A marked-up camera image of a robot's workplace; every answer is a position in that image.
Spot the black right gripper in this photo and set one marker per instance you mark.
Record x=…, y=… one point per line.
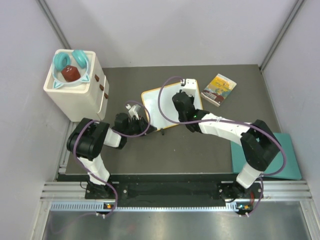
x=192, y=98

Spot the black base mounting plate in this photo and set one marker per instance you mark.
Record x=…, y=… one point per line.
x=178, y=194

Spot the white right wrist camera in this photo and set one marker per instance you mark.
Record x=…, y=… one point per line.
x=188, y=86

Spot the grey slotted cable duct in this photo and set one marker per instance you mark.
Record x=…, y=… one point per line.
x=99, y=206

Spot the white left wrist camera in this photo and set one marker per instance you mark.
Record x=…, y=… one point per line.
x=133, y=111

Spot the white drawer cabinet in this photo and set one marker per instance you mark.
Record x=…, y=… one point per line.
x=87, y=100

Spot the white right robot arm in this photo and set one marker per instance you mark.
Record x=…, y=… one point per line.
x=258, y=143

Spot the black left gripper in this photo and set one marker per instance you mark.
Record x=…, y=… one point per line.
x=143, y=125

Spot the aluminium frame rail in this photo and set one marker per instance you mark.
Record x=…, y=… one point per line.
x=283, y=190

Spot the teal foam pad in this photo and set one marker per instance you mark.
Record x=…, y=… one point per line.
x=291, y=170

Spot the yellow framed whiteboard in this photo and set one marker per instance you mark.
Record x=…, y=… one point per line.
x=150, y=101

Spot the black whiteboard stand foot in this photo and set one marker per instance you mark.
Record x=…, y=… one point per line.
x=162, y=131

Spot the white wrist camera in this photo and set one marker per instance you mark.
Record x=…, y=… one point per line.
x=133, y=111
x=188, y=86

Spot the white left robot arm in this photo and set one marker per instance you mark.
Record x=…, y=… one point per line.
x=88, y=139

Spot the dark red box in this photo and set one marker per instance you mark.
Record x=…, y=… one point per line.
x=70, y=73

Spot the yellow picture book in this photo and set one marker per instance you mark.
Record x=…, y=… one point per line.
x=218, y=90

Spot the teal cat-ear headphones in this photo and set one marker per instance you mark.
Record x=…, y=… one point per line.
x=79, y=59

